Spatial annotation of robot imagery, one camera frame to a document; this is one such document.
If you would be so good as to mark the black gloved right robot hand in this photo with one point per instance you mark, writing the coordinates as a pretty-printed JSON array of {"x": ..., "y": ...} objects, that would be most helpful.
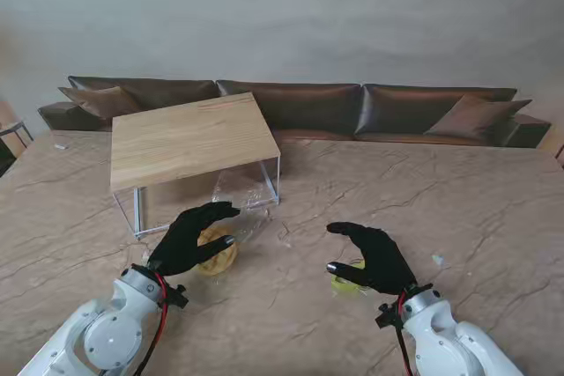
[{"x": 383, "y": 261}]

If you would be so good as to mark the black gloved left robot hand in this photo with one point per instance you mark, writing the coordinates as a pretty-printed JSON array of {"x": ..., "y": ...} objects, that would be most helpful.
[{"x": 180, "y": 239}]

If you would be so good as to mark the yellow melon bread bun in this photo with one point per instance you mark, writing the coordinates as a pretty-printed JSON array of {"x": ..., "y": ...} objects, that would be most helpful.
[{"x": 220, "y": 261}]

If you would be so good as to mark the lime green sealing clip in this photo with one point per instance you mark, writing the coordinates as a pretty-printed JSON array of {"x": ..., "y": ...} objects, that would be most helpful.
[{"x": 343, "y": 285}]

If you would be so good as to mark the clear plastic bread bag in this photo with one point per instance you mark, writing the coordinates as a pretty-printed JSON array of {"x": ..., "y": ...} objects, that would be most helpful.
[{"x": 247, "y": 195}]

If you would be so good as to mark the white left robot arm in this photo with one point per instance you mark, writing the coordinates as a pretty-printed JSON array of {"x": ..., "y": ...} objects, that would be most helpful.
[{"x": 101, "y": 332}]

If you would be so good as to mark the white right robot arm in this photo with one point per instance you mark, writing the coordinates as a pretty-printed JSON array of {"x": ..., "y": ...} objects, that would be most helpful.
[{"x": 449, "y": 341}]

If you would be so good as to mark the brown leather cushion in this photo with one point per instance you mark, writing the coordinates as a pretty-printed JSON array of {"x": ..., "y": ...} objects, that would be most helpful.
[
  {"x": 478, "y": 116},
  {"x": 99, "y": 101}
]

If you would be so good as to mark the brown leather sofa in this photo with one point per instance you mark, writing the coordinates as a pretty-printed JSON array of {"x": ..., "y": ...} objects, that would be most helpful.
[{"x": 308, "y": 107}]

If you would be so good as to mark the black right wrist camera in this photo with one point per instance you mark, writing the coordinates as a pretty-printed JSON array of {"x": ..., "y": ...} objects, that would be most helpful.
[{"x": 388, "y": 316}]

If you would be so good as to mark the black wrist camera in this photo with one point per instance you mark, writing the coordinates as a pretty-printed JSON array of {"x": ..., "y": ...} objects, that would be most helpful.
[
  {"x": 388, "y": 316},
  {"x": 178, "y": 297}
]

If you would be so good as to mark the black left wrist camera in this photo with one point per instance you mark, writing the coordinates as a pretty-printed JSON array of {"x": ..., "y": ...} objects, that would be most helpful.
[{"x": 178, "y": 297}]

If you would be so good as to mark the wooden shelf with white frame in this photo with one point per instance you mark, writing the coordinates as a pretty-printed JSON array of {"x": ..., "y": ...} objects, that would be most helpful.
[{"x": 185, "y": 142}]

